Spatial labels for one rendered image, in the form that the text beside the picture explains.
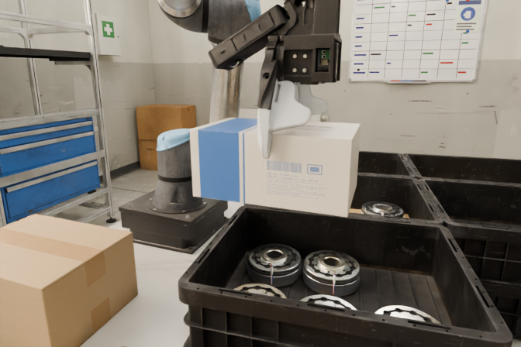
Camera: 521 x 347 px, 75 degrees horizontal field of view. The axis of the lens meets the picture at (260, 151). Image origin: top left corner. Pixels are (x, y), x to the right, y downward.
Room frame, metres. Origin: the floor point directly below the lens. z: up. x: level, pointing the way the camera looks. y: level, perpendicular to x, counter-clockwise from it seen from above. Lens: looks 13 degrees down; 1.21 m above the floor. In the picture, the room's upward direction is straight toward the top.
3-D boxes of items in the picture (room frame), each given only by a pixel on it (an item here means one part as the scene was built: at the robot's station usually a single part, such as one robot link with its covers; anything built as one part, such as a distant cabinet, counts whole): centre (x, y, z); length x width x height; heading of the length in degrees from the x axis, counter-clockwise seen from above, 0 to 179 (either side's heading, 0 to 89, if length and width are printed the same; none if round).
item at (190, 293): (0.50, -0.11, 0.92); 0.40 x 0.30 x 0.02; 75
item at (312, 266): (0.57, -0.13, 0.86); 0.10 x 0.10 x 0.01
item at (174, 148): (1.02, 0.25, 0.97); 0.13 x 0.12 x 0.14; 104
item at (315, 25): (0.44, -0.05, 1.25); 0.09 x 0.08 x 0.12; 70
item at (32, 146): (2.23, 1.39, 0.60); 0.72 x 0.03 x 0.56; 160
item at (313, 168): (0.45, -0.02, 1.09); 0.20 x 0.12 x 0.09; 70
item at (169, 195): (1.02, 0.26, 0.85); 0.15 x 0.15 x 0.10
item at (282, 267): (0.59, -0.03, 0.86); 0.10 x 0.10 x 0.01
